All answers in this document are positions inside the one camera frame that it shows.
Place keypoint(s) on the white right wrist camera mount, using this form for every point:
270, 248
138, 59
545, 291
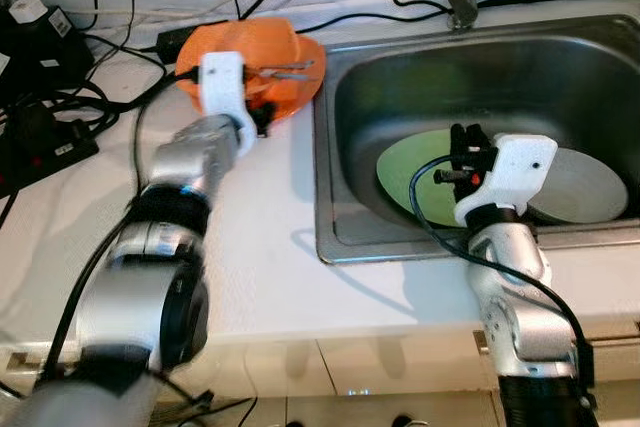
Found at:
515, 172

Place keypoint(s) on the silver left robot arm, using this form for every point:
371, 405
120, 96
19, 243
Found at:
150, 287

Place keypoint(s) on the orange plastic bowl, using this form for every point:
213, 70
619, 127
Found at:
270, 42

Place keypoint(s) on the black charger with white labels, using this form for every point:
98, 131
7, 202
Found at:
40, 47

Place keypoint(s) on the green plate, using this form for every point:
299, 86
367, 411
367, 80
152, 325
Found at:
410, 182

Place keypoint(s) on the black power strip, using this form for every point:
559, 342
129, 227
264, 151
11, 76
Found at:
40, 147

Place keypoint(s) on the small black power adapter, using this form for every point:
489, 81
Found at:
175, 42

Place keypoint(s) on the metal spoon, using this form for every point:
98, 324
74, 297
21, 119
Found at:
295, 66

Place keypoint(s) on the stainless steel sink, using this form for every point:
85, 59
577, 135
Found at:
500, 77

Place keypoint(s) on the white bowl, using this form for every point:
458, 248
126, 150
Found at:
585, 187

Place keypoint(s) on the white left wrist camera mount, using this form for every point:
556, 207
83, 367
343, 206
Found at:
225, 87

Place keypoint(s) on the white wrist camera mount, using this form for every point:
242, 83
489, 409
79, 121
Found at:
515, 172
225, 87

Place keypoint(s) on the metal fork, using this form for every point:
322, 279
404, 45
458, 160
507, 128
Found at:
290, 77

